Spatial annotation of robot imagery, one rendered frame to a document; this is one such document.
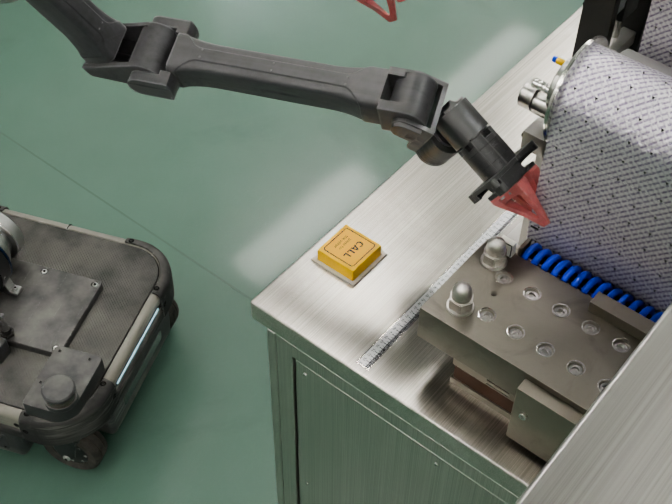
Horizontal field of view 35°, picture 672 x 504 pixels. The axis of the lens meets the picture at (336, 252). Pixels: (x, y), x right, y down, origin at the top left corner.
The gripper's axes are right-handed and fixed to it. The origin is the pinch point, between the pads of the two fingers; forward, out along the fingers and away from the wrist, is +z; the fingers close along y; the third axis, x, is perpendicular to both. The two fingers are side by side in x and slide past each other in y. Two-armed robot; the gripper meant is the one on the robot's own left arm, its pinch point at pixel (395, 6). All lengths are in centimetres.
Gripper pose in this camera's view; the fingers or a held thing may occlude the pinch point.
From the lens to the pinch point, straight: 186.6
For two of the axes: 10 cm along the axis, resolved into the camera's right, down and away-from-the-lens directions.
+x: -8.3, 1.3, 5.4
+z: 4.6, 6.9, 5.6
